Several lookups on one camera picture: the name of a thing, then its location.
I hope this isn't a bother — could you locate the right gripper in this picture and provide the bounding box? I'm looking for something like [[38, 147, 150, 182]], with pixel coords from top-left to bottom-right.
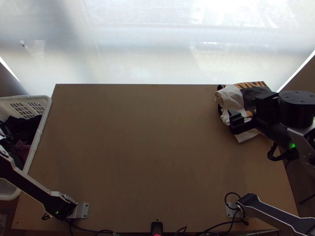
[[229, 109, 293, 149]]

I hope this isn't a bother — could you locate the pile of folded clothes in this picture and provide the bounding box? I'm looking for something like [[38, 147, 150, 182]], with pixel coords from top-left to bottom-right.
[[213, 81, 272, 144]]

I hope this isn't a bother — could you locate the heap of clothes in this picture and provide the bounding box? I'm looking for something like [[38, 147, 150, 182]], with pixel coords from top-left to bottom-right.
[[0, 114, 43, 170]]

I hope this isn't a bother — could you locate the white laundry basket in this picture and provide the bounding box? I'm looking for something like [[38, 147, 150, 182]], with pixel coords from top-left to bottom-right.
[[0, 95, 52, 201]]

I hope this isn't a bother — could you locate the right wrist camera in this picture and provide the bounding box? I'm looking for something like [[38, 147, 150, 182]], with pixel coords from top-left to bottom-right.
[[254, 91, 280, 116]]

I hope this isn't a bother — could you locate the black cable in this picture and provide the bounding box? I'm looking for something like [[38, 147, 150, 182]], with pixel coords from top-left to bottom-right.
[[224, 192, 250, 226], [267, 142, 292, 162], [65, 217, 116, 236], [172, 221, 248, 236]]

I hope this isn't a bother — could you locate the dark camera post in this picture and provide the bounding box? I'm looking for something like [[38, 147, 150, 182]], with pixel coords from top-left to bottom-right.
[[150, 221, 163, 236]]

